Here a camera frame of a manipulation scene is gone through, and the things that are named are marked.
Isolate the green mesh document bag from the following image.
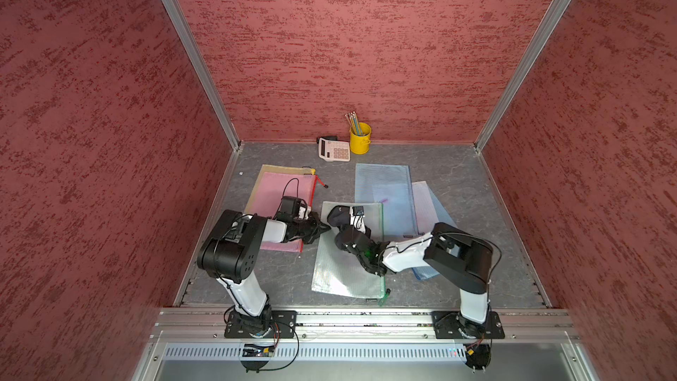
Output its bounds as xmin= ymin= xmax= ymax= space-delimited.
xmin=311 ymin=201 xmax=386 ymax=301

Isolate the pink mesh document bag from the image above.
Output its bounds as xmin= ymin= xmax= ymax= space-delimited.
xmin=245 ymin=165 xmax=321 ymax=252

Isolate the light blue document bag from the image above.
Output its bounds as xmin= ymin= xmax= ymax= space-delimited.
xmin=354 ymin=163 xmax=419 ymax=240

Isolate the yellow mesh document bag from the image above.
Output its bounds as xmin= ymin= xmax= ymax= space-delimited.
xmin=245 ymin=164 xmax=317 ymax=217

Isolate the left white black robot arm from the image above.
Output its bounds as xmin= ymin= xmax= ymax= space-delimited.
xmin=196 ymin=210 xmax=331 ymax=332

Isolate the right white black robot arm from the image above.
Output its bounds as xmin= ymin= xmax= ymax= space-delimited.
xmin=334 ymin=222 xmax=494 ymax=338

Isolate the white mesh document bag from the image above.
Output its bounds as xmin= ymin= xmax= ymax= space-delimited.
xmin=412 ymin=181 xmax=439 ymax=234

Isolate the pink desk calculator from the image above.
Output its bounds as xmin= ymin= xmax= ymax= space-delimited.
xmin=317 ymin=138 xmax=351 ymax=162

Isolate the yellow pen cup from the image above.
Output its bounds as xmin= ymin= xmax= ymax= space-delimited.
xmin=349 ymin=123 xmax=372 ymax=155

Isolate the coloured pencils bundle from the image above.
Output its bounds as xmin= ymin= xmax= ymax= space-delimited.
xmin=345 ymin=112 xmax=363 ymax=137

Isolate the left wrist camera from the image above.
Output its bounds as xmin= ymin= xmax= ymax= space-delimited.
xmin=274 ymin=196 xmax=311 ymax=223

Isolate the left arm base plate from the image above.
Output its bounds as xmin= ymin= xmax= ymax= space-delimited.
xmin=224 ymin=310 xmax=298 ymax=340

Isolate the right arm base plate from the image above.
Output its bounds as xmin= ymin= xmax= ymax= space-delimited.
xmin=431 ymin=310 xmax=505 ymax=340

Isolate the aluminium front rail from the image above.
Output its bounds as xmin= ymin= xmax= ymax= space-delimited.
xmin=133 ymin=307 xmax=598 ymax=380

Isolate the left aluminium corner post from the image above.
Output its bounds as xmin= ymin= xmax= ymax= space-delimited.
xmin=160 ymin=0 xmax=241 ymax=153

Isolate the aluminium corner post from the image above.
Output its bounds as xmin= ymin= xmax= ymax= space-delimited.
xmin=160 ymin=0 xmax=241 ymax=153
xmin=474 ymin=0 xmax=572 ymax=155

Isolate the right aluminium corner post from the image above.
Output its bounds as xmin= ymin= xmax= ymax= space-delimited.
xmin=474 ymin=0 xmax=572 ymax=155

